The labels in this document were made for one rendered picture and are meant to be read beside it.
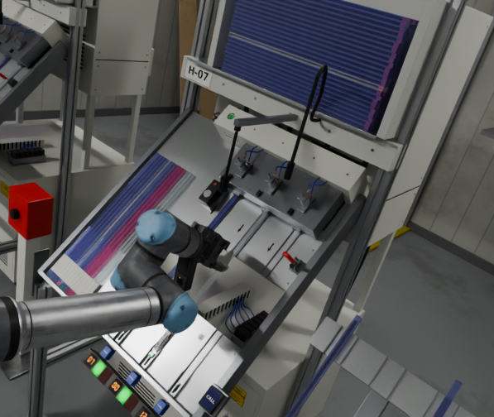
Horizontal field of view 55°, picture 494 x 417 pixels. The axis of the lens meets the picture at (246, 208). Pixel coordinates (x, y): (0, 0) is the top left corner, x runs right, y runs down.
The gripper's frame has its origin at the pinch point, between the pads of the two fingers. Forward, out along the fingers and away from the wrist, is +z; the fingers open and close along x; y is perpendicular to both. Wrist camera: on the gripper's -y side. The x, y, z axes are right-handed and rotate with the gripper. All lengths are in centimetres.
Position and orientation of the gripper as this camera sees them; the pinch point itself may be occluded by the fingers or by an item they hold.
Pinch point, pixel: (221, 266)
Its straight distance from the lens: 130.3
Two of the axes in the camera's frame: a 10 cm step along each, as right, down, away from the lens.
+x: -7.4, -4.4, 5.1
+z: 4.1, 3.0, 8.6
